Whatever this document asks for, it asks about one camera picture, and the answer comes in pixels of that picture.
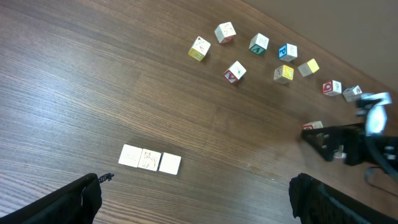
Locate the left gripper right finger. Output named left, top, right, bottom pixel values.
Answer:
left=289, top=173, right=397, bottom=224

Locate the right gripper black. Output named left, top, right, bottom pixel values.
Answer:
left=301, top=123, right=397, bottom=174

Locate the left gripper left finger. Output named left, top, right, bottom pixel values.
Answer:
left=1, top=173, right=102, bottom=224

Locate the block with number eight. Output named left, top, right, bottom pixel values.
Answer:
left=302, top=121, right=323, bottom=129

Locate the block red side top row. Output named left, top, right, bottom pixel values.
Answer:
left=322, top=80, right=342, bottom=96

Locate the block with J and A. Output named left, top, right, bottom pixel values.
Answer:
left=118, top=144, right=142, bottom=167

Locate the block with dog drawing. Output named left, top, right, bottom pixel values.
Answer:
left=138, top=149, right=162, bottom=171

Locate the block with seven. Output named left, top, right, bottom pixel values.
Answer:
left=159, top=152, right=181, bottom=175

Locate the white block far right top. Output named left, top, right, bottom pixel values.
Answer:
left=343, top=85, right=363, bottom=102

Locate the yellow top block upper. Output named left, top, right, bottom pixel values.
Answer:
left=298, top=58, right=320, bottom=77

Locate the yellow block lower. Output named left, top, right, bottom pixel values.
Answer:
left=274, top=65, right=294, bottom=84

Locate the white block top row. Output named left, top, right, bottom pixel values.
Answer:
left=279, top=43, right=298, bottom=62

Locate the block red W side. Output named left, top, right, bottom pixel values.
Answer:
left=223, top=61, right=246, bottom=84

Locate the block with green A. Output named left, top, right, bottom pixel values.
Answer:
left=249, top=33, right=269, bottom=55

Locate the block with red M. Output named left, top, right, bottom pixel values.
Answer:
left=215, top=22, right=236, bottom=44

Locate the yellow side block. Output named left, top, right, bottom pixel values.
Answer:
left=188, top=36, right=211, bottom=62

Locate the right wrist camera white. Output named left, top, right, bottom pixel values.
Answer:
left=356, top=92, right=392, bottom=136

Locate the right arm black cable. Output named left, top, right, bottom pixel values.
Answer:
left=363, top=133, right=398, bottom=198

